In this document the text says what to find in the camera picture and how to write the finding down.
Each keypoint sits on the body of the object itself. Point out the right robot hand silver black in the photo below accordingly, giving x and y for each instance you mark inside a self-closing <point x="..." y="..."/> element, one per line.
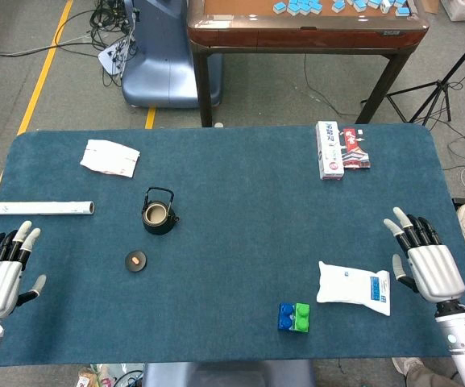
<point x="437" y="270"/>

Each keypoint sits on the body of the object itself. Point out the black teapot lid orange knob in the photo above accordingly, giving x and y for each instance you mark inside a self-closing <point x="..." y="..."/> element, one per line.
<point x="136" y="261"/>

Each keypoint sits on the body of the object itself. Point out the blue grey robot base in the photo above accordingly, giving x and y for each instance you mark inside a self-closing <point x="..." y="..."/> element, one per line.
<point x="159" y="68"/>

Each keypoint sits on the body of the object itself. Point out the black cast iron teapot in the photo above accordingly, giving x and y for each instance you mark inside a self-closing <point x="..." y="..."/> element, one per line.
<point x="163" y="227"/>

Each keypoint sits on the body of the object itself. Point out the white cling film roll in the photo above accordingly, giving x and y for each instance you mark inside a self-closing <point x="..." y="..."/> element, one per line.
<point x="38" y="208"/>

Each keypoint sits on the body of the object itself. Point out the white plastic pouch blue label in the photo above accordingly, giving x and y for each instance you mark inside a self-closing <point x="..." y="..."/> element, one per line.
<point x="349" y="288"/>

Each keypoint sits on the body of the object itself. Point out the beige shoe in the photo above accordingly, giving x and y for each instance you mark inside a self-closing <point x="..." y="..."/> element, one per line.
<point x="405" y="364"/>

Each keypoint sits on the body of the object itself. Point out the khaki trouser leg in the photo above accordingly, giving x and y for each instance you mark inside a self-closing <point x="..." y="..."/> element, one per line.
<point x="429" y="379"/>

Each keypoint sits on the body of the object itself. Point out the colourful snack bags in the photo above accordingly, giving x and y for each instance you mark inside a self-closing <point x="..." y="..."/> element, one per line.
<point x="95" y="377"/>

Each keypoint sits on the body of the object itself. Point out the green toy brick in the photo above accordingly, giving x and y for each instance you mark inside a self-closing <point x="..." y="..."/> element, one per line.
<point x="301" y="317"/>

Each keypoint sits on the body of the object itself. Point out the red printed card box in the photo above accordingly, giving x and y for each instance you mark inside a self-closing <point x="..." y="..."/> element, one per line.
<point x="356" y="151"/>

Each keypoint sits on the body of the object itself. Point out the blue toy brick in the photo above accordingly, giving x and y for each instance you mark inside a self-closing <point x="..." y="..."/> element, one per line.
<point x="285" y="317"/>

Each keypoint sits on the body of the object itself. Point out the white toothpaste box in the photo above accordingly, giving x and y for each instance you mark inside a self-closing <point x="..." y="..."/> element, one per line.
<point x="329" y="151"/>

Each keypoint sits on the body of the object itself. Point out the white paper packet red stripes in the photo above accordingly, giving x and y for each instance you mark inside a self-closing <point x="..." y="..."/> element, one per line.
<point x="109" y="158"/>

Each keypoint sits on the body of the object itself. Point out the black tripod stand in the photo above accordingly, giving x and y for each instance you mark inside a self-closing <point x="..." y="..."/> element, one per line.
<point x="439" y="90"/>

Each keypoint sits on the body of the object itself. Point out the blue felt table cover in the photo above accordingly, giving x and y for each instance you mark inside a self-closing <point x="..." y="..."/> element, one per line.
<point x="236" y="242"/>

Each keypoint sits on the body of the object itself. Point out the blue grey robot chassis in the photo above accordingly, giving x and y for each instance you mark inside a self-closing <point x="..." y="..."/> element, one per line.
<point x="228" y="375"/>

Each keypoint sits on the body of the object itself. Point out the white power strip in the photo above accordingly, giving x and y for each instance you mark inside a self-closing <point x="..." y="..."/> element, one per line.
<point x="111" y="58"/>

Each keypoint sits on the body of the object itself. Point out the blue white mahjong tile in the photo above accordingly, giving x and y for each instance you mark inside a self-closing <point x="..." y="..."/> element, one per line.
<point x="316" y="3"/>
<point x="279" y="5"/>
<point x="402" y="11"/>
<point x="338" y="5"/>
<point x="355" y="2"/>
<point x="306" y="8"/>
<point x="385" y="5"/>
<point x="292" y="9"/>
<point x="373" y="3"/>

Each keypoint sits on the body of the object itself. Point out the brown cardboard box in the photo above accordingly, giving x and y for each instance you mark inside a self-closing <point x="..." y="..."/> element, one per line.
<point x="431" y="5"/>

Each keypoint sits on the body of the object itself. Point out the brown mahjong table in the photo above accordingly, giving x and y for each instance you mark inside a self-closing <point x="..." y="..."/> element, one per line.
<point x="304" y="38"/>

